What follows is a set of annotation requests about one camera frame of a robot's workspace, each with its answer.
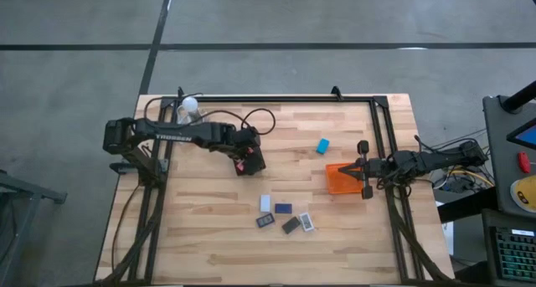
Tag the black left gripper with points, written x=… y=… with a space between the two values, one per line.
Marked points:
x=245 y=142

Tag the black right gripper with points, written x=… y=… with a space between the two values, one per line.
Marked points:
x=374 y=167

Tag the orange plastic basket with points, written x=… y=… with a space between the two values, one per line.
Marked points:
x=335 y=186

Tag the black plastic basket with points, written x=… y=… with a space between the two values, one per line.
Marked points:
x=256 y=166

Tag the teal small box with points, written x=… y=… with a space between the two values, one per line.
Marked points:
x=322 y=146

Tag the white box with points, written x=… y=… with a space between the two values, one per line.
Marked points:
x=264 y=203

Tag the white framed display meter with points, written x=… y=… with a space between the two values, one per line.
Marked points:
x=307 y=222

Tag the blue box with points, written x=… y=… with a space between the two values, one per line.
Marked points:
x=283 y=208

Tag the blue framed display meter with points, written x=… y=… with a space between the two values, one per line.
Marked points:
x=265 y=220

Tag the black box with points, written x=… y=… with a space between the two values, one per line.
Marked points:
x=291 y=225

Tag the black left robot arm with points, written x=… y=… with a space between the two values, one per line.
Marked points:
x=180 y=137

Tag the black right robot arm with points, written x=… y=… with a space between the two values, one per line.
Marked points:
x=439 y=158

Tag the white light bulb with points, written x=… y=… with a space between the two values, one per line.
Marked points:
x=189 y=104

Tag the white paper sheet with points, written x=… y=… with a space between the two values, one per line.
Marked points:
x=449 y=237

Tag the black cart beam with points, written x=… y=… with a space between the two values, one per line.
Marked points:
x=465 y=206

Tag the grey control console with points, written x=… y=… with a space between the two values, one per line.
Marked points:
x=498 y=153

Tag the red push button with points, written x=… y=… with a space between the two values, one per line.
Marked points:
x=524 y=162

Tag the yellow round pad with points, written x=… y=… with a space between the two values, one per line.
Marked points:
x=523 y=194

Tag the blue tablet screen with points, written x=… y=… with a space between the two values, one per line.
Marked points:
x=528 y=136

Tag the black console pole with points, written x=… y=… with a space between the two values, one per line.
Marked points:
x=519 y=96

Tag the backlit keyboard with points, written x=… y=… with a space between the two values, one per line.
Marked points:
x=516 y=253

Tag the grey side table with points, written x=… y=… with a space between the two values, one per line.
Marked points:
x=25 y=191

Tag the black aluminium rig frame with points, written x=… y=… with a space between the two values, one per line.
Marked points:
x=272 y=99

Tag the black frame clamp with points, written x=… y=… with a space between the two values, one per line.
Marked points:
x=181 y=92
x=336 y=93

